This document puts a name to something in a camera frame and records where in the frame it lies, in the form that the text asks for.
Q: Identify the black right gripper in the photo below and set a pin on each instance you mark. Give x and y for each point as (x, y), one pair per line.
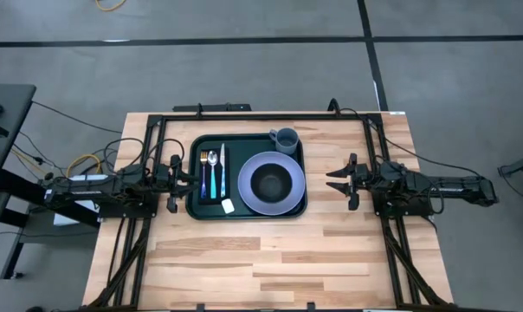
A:
(361, 180)

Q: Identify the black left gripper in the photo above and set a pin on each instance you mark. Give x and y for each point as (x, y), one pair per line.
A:
(166, 180)

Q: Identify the black cloth napkin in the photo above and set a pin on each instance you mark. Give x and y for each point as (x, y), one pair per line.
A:
(218, 193)

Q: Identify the small white packet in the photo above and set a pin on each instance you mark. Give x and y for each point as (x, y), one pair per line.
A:
(228, 206)

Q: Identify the lilac plate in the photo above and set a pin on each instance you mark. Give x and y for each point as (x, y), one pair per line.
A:
(248, 195)

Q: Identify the black bowl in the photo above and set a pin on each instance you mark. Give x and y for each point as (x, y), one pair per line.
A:
(270, 184)

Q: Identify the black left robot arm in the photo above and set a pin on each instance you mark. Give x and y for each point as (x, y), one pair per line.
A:
(92, 188)

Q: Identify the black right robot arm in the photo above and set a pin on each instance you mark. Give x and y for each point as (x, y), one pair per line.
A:
(452, 186)

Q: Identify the dark green serving tray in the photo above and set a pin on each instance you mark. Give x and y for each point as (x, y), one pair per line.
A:
(237, 149)

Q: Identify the grey mug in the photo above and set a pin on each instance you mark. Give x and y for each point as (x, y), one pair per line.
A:
(285, 146)

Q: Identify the black power strip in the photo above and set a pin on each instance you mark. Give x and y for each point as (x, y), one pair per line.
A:
(214, 107)

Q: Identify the white power supply box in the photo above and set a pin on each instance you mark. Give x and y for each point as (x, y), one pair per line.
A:
(86, 177)

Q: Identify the grey metal stand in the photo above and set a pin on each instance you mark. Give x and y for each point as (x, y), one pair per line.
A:
(519, 167)

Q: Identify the black desk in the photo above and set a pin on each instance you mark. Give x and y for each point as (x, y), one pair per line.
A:
(6, 112)

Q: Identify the black aluminium frame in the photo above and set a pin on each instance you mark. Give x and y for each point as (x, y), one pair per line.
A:
(266, 117)

